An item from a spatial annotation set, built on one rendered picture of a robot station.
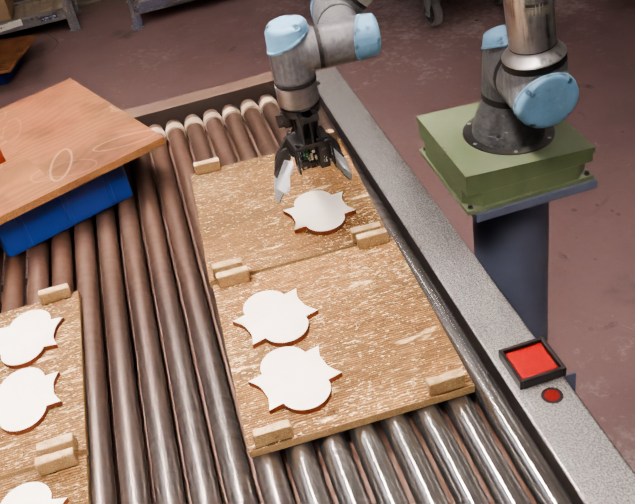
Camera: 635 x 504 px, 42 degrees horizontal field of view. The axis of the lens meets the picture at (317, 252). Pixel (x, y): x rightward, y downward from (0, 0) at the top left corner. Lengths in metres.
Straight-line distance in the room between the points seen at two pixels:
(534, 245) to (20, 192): 1.11
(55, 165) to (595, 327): 1.70
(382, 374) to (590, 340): 1.46
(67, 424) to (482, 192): 0.90
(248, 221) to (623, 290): 1.54
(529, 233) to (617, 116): 1.99
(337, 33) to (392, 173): 0.45
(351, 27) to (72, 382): 0.76
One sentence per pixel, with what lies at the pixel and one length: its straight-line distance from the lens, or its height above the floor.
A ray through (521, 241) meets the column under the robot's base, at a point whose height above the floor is 0.73.
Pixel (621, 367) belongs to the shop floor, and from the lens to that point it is 2.62.
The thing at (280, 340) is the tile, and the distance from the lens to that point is 1.38.
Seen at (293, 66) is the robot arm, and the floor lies 1.28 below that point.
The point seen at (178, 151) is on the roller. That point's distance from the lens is 2.04.
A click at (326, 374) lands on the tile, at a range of 1.30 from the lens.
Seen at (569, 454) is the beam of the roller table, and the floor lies 0.91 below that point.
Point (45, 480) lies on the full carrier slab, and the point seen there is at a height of 0.94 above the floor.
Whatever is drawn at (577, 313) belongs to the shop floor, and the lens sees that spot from 2.78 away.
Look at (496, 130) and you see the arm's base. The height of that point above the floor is 0.99.
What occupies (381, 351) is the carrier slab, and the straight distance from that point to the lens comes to 1.34.
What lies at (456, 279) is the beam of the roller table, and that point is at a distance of 1.49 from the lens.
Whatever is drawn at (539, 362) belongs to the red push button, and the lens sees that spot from 1.32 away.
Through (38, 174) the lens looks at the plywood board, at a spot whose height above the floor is 1.04.
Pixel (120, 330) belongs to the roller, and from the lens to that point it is 1.55.
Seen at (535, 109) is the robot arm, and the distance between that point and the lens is 1.57.
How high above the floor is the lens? 1.87
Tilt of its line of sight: 37 degrees down
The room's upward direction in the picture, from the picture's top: 11 degrees counter-clockwise
